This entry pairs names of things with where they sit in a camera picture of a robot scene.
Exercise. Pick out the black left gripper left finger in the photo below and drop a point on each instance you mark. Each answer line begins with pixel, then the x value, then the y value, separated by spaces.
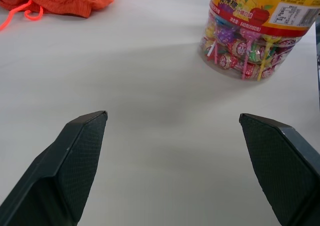
pixel 67 166

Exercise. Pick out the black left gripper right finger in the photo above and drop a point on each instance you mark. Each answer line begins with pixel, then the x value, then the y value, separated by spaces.
pixel 277 166

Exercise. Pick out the clear plastic lollipop jar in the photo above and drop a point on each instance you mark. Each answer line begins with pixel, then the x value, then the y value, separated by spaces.
pixel 255 33

